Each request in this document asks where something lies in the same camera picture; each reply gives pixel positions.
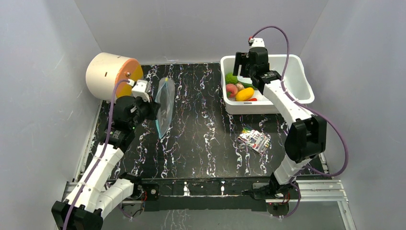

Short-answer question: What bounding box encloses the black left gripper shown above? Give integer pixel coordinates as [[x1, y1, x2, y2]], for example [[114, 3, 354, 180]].
[[129, 94, 161, 129]]

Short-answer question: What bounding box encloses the green toy lime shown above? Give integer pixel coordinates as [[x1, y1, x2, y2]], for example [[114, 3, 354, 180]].
[[225, 73, 238, 84]]

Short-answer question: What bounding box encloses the clear zip top bag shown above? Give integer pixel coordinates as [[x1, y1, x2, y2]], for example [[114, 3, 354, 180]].
[[155, 78, 175, 139]]

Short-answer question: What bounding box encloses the white plastic bin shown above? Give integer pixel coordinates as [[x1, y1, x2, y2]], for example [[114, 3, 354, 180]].
[[220, 55, 315, 115]]

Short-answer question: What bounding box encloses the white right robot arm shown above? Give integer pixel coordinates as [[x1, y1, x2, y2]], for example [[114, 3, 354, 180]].
[[233, 47, 327, 199]]

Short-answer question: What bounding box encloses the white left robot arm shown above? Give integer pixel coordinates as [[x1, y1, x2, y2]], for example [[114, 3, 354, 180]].
[[51, 96, 160, 230]]

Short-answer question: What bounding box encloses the green toy cucumber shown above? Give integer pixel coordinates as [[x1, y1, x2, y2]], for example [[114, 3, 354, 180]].
[[240, 82, 257, 90]]

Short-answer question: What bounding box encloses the toy peach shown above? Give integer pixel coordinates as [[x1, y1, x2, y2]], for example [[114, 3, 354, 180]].
[[226, 83, 238, 98]]

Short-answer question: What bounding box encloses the yellow toy mango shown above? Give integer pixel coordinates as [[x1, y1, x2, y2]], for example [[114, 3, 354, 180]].
[[235, 87, 255, 101]]

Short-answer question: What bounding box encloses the cream cylinder with orange face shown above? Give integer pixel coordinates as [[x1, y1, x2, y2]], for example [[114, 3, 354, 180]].
[[85, 52, 144, 101]]

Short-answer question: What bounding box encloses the pack of coloured markers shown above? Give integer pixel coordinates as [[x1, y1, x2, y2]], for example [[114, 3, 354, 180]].
[[237, 126, 271, 155]]

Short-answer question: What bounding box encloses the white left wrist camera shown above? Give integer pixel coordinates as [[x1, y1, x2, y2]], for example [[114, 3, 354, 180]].
[[128, 80, 151, 103]]

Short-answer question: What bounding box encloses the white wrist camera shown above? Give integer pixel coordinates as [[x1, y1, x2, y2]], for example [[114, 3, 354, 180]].
[[248, 37, 265, 48], [128, 80, 151, 103]]

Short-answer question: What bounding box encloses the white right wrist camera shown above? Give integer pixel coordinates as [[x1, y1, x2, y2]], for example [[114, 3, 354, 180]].
[[248, 37, 265, 48]]

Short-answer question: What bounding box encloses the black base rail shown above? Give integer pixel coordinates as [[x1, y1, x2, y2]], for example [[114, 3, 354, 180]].
[[141, 176, 298, 213]]

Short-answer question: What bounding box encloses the aluminium frame rail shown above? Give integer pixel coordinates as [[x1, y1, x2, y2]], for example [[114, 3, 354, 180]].
[[62, 179, 350, 230]]

